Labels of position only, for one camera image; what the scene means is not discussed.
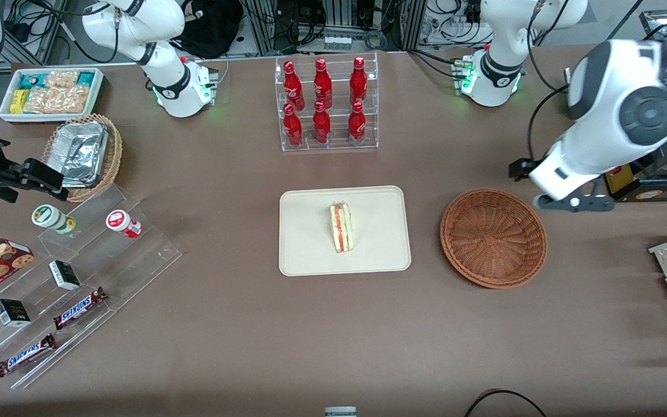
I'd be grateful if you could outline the small black carton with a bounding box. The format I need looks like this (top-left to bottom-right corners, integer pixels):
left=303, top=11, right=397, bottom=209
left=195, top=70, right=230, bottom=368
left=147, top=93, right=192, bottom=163
left=0, top=298, right=32, bottom=328
left=48, top=259, right=82, bottom=291

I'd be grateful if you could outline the aluminium foil container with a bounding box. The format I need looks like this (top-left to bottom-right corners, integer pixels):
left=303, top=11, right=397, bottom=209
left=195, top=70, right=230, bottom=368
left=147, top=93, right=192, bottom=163
left=53, top=122, right=109, bottom=189

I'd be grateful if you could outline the green lid small bottle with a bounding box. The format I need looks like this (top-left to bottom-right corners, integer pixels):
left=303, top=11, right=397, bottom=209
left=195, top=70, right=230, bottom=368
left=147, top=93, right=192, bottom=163
left=31, top=204, right=77, bottom=235

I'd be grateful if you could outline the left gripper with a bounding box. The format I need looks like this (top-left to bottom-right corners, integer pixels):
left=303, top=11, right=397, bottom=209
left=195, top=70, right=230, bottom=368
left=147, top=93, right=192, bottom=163
left=508, top=149, right=598, bottom=200

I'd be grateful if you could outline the brown round wicker basket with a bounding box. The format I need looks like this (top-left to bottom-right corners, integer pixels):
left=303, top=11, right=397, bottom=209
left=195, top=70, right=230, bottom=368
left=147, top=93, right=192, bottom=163
left=439, top=188, right=548, bottom=290

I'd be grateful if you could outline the brown Snickers bar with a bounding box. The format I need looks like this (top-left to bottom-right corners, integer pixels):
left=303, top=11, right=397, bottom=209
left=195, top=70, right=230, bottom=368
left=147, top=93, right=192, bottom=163
left=0, top=333, right=57, bottom=378
left=53, top=287, right=108, bottom=331

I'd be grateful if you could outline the red cola bottle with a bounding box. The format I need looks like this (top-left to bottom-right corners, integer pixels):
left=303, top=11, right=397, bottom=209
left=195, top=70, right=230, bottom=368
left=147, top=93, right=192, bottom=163
left=349, top=56, right=368, bottom=108
left=312, top=101, right=332, bottom=145
left=283, top=60, right=306, bottom=112
left=283, top=103, right=304, bottom=148
left=313, top=58, right=333, bottom=109
left=348, top=101, right=367, bottom=145

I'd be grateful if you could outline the black looped cable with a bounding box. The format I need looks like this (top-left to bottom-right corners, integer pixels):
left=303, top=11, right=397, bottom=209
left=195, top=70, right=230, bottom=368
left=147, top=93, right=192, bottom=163
left=464, top=389, right=548, bottom=417

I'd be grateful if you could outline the triangular sandwich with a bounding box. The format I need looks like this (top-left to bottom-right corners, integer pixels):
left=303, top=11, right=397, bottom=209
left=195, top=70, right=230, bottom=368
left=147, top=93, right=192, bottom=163
left=329, top=201, right=355, bottom=254

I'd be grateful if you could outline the black fabric bag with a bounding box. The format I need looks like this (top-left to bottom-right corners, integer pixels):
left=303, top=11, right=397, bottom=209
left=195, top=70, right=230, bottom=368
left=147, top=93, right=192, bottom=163
left=180, top=0, right=244, bottom=58

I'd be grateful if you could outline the red lid small bottle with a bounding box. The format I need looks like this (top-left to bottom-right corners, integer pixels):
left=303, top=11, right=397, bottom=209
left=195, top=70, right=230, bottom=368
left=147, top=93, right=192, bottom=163
left=105, top=210, right=143, bottom=239

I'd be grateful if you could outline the clear acrylic bottle rack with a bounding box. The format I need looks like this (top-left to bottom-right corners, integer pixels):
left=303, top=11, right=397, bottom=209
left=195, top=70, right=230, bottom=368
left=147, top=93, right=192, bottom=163
left=274, top=51, right=380, bottom=152

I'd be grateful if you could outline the white rectangular snack bin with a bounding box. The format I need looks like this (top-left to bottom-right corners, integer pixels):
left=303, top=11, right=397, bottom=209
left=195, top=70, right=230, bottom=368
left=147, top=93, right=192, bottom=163
left=0, top=67, right=105, bottom=124

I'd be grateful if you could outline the light tan wicker basket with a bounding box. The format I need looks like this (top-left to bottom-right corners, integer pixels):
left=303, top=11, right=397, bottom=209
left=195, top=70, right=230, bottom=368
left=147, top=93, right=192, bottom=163
left=41, top=114, right=123, bottom=203

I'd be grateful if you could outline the aluminium frame rack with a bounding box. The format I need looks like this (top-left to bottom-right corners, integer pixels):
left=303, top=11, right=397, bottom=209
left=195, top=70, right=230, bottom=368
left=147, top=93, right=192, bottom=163
left=241, top=0, right=427, bottom=56

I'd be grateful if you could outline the beige rectangular tray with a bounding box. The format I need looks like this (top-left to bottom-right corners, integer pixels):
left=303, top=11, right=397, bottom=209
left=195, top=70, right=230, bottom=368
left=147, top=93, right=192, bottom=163
left=278, top=185, right=412, bottom=277

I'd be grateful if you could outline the clear rice cracker bag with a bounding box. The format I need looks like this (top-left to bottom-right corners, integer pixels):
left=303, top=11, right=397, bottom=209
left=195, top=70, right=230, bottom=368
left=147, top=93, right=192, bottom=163
left=44, top=70, right=80, bottom=91
left=24, top=86, right=90, bottom=115

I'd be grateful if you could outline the clear acrylic step display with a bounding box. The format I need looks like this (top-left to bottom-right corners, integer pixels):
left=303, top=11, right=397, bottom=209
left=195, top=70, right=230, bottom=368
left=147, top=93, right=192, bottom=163
left=0, top=182, right=184, bottom=390

